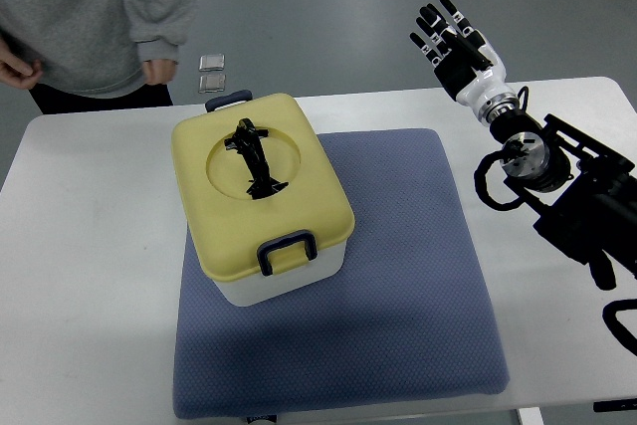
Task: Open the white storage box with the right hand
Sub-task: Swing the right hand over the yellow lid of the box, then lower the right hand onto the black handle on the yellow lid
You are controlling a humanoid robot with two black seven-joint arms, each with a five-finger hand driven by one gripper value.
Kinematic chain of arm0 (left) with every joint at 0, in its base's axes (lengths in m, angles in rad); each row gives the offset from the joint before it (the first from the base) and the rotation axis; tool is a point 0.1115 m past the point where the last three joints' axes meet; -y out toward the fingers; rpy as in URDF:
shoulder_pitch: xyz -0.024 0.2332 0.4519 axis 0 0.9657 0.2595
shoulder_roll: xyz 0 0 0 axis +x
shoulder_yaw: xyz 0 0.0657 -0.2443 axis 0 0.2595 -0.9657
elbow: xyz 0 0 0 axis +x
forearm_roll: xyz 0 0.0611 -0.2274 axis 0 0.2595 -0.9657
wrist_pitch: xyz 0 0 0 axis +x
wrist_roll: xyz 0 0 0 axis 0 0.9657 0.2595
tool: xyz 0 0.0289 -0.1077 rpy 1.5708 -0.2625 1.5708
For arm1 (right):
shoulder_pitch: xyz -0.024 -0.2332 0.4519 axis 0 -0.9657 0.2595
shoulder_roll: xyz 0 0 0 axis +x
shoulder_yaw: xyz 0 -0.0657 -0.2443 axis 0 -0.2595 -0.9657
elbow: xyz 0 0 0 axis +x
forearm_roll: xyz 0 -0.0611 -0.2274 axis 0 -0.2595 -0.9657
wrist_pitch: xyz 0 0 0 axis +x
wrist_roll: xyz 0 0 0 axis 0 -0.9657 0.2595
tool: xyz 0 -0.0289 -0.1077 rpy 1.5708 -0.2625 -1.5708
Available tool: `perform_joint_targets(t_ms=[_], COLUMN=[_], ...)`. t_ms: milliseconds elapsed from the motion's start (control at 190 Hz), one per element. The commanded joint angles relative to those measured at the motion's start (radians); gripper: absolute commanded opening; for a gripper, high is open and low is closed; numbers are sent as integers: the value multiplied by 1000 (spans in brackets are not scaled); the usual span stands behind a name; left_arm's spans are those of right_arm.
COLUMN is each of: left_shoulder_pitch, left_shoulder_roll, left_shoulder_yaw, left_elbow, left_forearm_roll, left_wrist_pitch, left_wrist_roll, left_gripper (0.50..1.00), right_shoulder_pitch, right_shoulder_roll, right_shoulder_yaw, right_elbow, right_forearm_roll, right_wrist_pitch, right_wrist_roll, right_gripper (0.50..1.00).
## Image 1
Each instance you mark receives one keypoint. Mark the person's hand at left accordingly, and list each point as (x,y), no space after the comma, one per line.
(17,73)

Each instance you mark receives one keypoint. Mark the upper floor metal plate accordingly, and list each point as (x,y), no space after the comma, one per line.
(211,62)

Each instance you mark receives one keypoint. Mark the person's hand at centre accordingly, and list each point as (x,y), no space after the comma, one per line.
(159,71)

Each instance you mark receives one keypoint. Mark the blue cushion mat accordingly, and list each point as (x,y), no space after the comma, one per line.
(407,317)

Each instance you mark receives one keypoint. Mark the person in grey sweatshirt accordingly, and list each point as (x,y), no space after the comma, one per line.
(92,50)

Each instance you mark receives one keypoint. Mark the black bracket at table edge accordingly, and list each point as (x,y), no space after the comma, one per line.
(617,405)

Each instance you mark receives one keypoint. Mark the lower floor metal plate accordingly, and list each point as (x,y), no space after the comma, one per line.
(212,83)

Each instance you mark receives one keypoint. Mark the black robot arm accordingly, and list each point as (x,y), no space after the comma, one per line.
(582,191)

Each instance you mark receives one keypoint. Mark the floor metal plate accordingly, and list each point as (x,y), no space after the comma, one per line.
(212,83)
(211,62)

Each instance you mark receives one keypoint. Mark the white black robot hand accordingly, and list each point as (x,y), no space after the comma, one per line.
(463,61)

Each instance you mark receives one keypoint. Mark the yellow box lid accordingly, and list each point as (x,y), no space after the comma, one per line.
(259,193)

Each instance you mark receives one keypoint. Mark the white storage box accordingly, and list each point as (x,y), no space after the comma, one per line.
(257,288)

